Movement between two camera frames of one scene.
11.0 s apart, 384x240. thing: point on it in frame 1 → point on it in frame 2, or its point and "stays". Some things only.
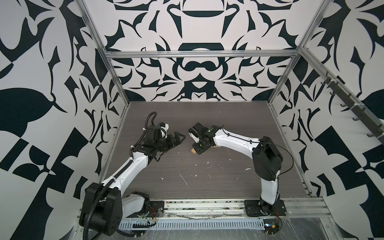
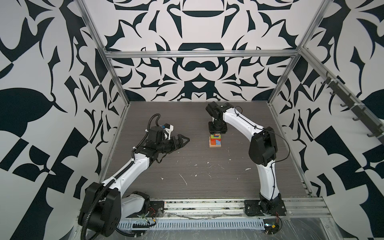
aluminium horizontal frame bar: (203, 54) stays
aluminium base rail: (303, 207) stays
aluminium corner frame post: (82, 5) stays
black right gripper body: (199, 147) → (215, 128)
